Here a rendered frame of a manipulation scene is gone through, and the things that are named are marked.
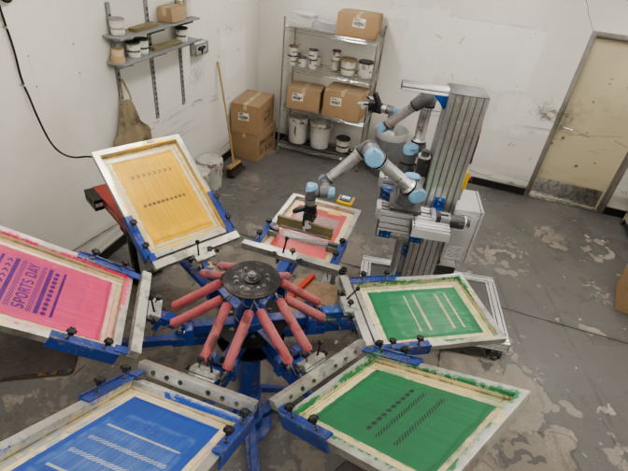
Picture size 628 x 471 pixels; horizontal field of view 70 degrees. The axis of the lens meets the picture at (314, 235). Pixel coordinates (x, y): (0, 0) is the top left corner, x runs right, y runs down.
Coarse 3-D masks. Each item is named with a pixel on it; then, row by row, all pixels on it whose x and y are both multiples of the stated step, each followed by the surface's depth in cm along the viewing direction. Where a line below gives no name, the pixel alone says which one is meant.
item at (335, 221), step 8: (320, 216) 351; (328, 216) 353; (336, 216) 354; (344, 216) 355; (328, 224) 343; (336, 224) 344; (336, 232) 336; (328, 240) 326; (304, 248) 316; (312, 248) 317; (320, 248) 317; (312, 256) 309; (320, 256) 310
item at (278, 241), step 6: (318, 210) 358; (294, 216) 348; (300, 216) 349; (318, 216) 351; (282, 228) 333; (300, 234) 329; (306, 234) 330; (276, 240) 320; (282, 240) 320; (288, 240) 321; (294, 240) 322; (276, 246) 314; (282, 246) 315; (288, 246) 316; (294, 246) 316; (300, 246) 317
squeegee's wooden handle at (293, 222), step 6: (282, 216) 312; (282, 222) 314; (288, 222) 313; (294, 222) 311; (300, 222) 309; (312, 222) 309; (300, 228) 312; (312, 228) 309; (318, 228) 307; (324, 228) 306; (330, 228) 305; (318, 234) 310; (324, 234) 308; (330, 234) 307
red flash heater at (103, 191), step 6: (96, 186) 328; (102, 186) 328; (96, 192) 322; (102, 192) 322; (108, 192) 323; (102, 198) 316; (108, 198) 316; (108, 204) 310; (114, 204) 311; (108, 210) 315; (114, 210) 305; (114, 216) 307; (120, 216) 300; (120, 222) 302
